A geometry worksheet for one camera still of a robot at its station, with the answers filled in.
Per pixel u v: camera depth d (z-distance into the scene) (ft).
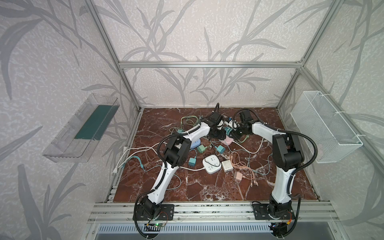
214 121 2.69
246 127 2.48
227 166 2.84
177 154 1.98
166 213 2.37
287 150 1.75
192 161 2.92
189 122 3.58
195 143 3.19
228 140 3.23
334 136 2.00
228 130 3.18
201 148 3.13
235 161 2.99
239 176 2.77
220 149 3.13
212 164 2.84
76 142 2.09
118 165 3.06
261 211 2.42
